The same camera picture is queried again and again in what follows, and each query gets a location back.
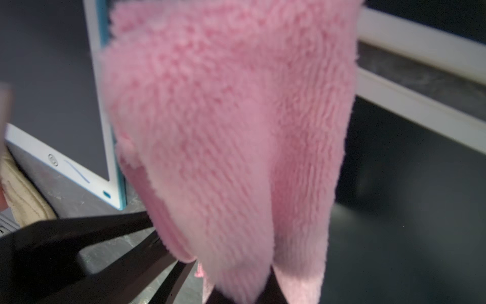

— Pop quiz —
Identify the beige cloth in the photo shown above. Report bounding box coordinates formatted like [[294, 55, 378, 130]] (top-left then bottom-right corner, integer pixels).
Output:
[[1, 148, 57, 227]]

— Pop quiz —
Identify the large blue drawing tablet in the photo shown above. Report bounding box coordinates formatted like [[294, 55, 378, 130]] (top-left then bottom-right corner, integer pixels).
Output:
[[1, 1, 127, 210]]

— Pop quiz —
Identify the white drawing tablet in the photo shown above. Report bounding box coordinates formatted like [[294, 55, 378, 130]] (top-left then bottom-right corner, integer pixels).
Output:
[[321, 70, 485, 303], [358, 1, 485, 85]]

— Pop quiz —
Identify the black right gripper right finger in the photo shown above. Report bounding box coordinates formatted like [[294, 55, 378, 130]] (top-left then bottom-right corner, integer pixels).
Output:
[[256, 267, 287, 304]]

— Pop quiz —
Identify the pink microfiber cloth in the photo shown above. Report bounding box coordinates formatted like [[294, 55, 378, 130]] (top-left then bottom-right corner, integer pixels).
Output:
[[101, 1, 363, 303]]

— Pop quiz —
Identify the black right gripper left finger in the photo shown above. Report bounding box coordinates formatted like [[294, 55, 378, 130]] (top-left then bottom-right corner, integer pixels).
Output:
[[206, 288, 235, 304]]

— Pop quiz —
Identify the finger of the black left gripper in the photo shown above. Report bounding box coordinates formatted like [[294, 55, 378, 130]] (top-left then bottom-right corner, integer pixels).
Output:
[[1, 212, 152, 303], [40, 232, 194, 303]]

